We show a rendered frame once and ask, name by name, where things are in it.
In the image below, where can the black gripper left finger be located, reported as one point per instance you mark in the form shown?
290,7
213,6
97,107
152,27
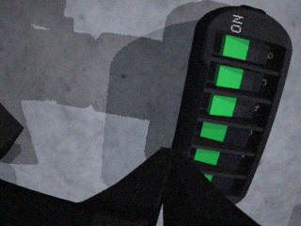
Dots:
134,201

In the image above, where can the dark grey controller unit with label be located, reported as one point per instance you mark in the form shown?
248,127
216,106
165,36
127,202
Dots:
234,82

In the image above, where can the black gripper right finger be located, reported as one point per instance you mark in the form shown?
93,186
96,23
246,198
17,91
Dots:
192,200

